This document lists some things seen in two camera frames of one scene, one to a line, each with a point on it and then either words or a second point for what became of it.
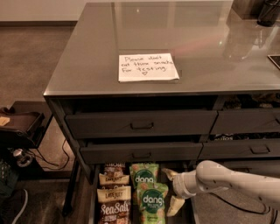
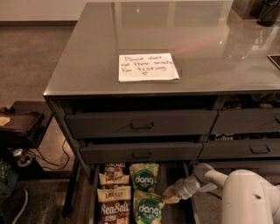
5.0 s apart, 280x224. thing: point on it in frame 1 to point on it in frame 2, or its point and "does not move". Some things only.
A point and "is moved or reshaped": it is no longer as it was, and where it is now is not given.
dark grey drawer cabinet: [225, 108] does not move
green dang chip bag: [151, 203] is moved or reshaped
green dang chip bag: [144, 175] does not move
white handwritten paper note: [147, 67] does not move
